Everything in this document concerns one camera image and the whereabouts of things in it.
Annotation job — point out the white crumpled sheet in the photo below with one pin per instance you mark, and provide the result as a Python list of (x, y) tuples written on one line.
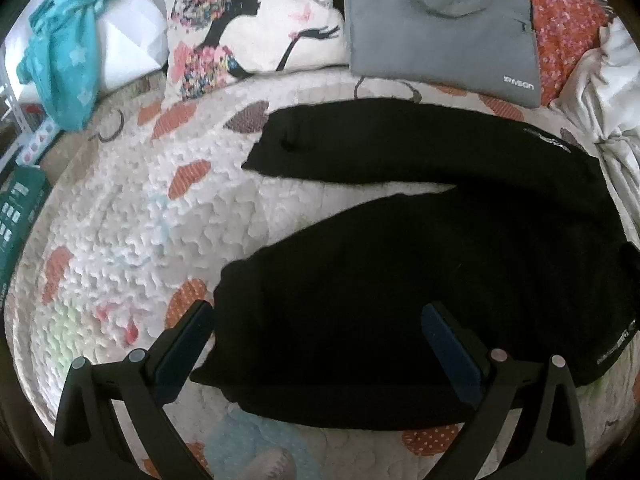
[(601, 98)]

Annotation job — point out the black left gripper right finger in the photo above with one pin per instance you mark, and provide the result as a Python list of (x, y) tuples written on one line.
[(548, 441)]

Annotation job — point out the red floral pillow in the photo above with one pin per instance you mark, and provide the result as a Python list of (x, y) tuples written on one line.
[(565, 31)]

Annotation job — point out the patterned long box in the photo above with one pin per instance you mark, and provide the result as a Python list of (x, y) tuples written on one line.
[(38, 142)]

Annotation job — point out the heart pattern quilted bedspread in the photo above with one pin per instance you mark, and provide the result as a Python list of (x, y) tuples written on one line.
[(148, 211)]

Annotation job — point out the black pants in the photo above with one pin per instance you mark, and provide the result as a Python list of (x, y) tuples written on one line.
[(384, 316)]

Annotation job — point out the floral girl print pillow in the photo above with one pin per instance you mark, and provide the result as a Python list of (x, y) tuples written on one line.
[(216, 43)]

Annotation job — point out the teal star cloth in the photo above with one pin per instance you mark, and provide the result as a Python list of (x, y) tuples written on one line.
[(63, 59)]

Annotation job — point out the green cardboard box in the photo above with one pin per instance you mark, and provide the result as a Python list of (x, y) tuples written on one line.
[(21, 202)]

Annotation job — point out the white pillow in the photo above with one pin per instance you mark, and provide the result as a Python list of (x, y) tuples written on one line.
[(132, 38)]

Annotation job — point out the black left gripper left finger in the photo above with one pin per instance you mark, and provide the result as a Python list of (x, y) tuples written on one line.
[(88, 440)]

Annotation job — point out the grey laptop bag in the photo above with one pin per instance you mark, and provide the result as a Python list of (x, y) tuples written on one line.
[(484, 46)]

